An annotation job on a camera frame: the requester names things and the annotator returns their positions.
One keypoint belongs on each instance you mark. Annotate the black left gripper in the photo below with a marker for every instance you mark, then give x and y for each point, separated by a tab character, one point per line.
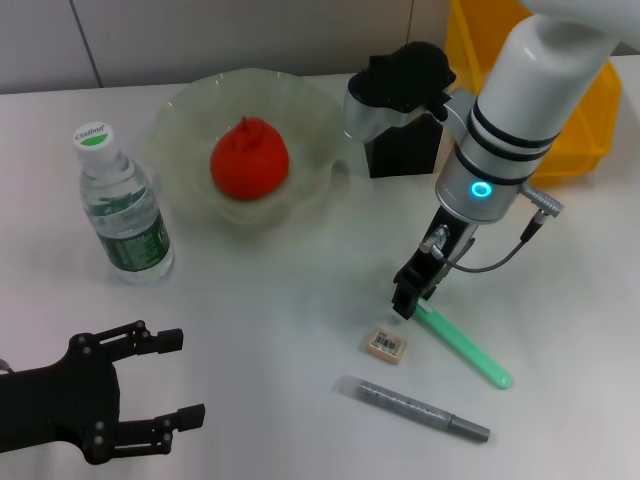
60	400

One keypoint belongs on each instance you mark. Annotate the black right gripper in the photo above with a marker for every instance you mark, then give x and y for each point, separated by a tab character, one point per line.
435	260

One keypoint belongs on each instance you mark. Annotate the mint green pen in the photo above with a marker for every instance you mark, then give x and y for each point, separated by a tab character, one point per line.
460	345

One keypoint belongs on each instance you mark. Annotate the grey marker pen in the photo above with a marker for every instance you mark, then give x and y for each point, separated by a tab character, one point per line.
410	405

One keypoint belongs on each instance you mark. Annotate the clear water bottle green label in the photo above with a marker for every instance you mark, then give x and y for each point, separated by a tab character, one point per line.
130	235

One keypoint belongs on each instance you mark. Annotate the orange fruit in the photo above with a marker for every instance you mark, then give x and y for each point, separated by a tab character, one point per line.
247	160

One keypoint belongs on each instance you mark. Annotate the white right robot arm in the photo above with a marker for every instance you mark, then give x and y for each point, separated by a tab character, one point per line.
530	100

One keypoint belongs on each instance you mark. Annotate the beige eraser with barcode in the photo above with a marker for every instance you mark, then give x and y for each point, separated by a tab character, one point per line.
384	346

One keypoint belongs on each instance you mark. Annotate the black mesh pen holder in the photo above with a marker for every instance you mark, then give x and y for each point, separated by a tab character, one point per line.
405	155

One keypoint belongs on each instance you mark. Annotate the pale green glass fruit plate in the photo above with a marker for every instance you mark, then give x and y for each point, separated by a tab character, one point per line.
180	140

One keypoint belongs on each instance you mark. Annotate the yellow plastic bin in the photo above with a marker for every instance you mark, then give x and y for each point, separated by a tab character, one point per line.
590	140

